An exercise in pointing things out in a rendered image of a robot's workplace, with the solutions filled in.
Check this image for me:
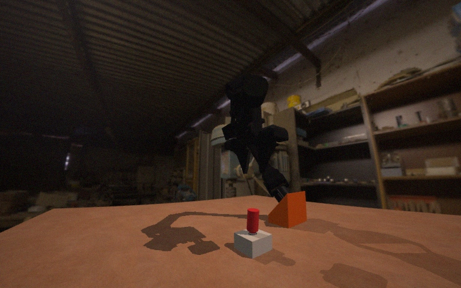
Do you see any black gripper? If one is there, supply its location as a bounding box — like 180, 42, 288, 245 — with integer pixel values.
224, 112, 289, 174

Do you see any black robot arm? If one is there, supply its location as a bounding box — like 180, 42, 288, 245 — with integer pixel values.
222, 72, 291, 203

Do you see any dark red cylinder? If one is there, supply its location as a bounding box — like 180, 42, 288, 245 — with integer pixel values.
247, 208, 260, 232

